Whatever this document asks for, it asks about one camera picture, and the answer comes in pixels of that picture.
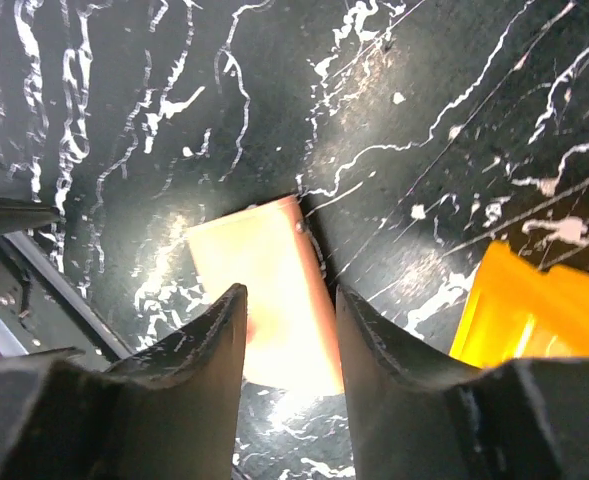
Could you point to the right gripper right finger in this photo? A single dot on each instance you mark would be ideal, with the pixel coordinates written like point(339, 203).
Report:
point(416, 413)

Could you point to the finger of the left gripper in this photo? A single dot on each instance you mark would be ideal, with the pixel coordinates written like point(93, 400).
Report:
point(18, 215)

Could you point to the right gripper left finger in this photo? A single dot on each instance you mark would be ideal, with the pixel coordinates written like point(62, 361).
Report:
point(167, 412)

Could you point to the orange card box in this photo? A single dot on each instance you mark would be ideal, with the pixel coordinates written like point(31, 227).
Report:
point(516, 311)

